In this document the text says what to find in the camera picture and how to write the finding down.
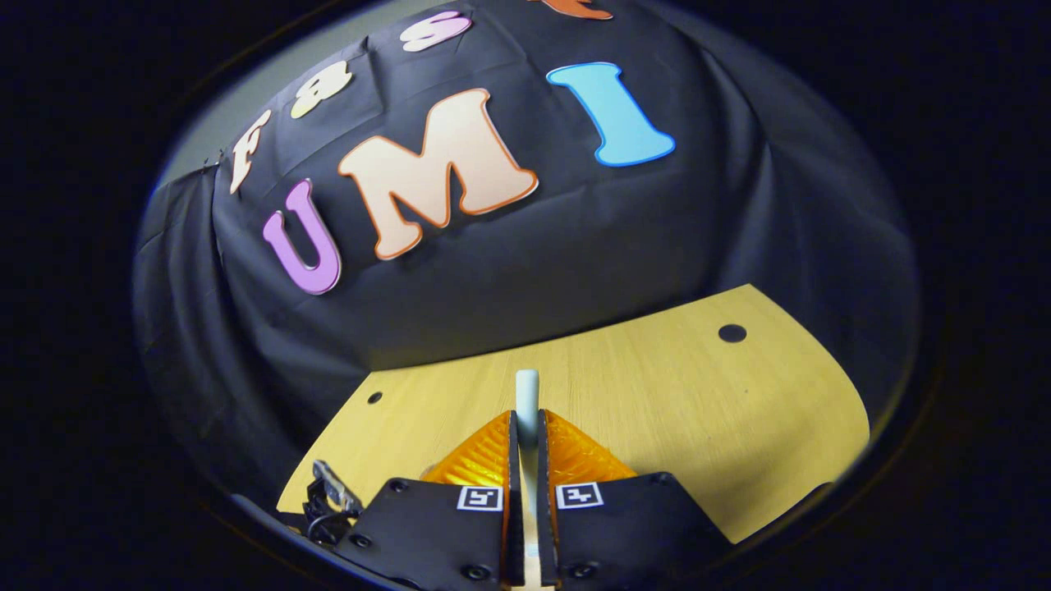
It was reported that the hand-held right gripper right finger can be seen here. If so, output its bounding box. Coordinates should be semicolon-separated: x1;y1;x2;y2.
538;409;732;591

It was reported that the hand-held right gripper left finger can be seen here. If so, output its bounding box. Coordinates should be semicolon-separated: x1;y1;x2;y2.
337;410;526;591

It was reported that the pale green toothbrush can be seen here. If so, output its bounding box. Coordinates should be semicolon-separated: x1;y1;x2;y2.
515;369;543;591

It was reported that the wooden desktop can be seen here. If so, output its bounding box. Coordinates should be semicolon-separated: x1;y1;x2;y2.
277;284;871;591

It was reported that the black backdrop cloth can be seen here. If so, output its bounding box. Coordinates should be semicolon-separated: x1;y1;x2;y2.
131;0;920;510

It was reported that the black clamp with cables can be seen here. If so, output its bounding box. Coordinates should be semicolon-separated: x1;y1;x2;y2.
302;460;365;547

